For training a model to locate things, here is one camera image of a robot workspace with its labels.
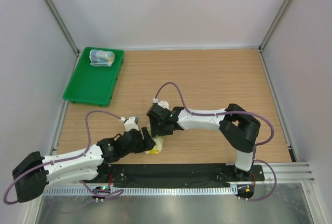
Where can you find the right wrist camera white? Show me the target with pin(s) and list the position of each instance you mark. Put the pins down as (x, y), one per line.
(163, 104)

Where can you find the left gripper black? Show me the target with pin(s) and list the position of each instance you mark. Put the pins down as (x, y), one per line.
(146, 143)

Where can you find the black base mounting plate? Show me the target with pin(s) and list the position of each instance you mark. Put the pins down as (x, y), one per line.
(175, 176)

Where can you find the green plastic tray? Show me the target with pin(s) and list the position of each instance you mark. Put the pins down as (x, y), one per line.
(94, 85)

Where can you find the right aluminium frame post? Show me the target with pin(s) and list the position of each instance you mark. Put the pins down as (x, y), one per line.
(276, 21)

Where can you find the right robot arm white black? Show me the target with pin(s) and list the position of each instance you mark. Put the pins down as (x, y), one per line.
(240, 129)

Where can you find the white slotted cable duct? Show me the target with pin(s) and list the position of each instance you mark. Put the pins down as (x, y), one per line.
(81, 190)

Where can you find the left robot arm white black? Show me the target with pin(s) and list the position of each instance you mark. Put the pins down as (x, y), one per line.
(35, 172)

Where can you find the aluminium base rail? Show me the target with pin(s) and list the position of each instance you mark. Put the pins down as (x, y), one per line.
(282, 172)

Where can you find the yellow green patterned towel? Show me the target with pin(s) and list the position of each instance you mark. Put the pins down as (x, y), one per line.
(158, 143)

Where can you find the blue polka dot towel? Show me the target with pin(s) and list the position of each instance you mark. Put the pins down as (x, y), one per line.
(100, 58)

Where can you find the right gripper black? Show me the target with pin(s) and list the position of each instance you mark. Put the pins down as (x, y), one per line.
(155, 130)

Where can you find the aluminium frame post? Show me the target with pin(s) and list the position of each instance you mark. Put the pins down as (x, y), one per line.
(58, 19)
(276, 21)

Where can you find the left aluminium frame post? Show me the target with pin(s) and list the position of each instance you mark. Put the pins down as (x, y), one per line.
(58, 19)

